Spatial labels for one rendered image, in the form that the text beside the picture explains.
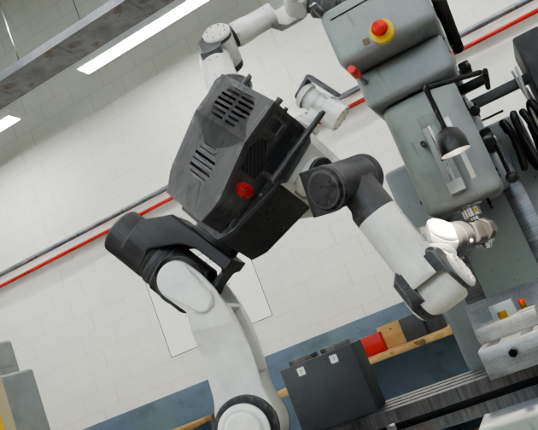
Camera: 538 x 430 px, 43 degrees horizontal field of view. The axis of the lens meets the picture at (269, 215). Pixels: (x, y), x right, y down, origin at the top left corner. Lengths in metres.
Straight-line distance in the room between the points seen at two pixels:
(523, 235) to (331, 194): 0.99
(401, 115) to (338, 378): 0.72
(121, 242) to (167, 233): 0.11
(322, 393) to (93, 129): 6.04
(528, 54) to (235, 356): 1.21
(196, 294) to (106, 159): 6.06
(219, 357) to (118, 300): 5.85
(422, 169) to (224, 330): 0.67
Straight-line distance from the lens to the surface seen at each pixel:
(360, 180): 1.36
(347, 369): 1.87
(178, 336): 6.97
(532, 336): 1.63
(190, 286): 1.47
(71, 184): 7.72
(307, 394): 1.91
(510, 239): 2.20
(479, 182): 1.75
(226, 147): 1.39
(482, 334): 1.76
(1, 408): 2.63
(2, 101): 5.38
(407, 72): 1.79
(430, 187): 1.77
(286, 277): 6.44
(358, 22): 1.76
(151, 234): 1.54
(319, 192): 1.34
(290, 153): 1.39
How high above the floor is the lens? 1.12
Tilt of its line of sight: 12 degrees up
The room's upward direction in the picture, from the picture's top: 22 degrees counter-clockwise
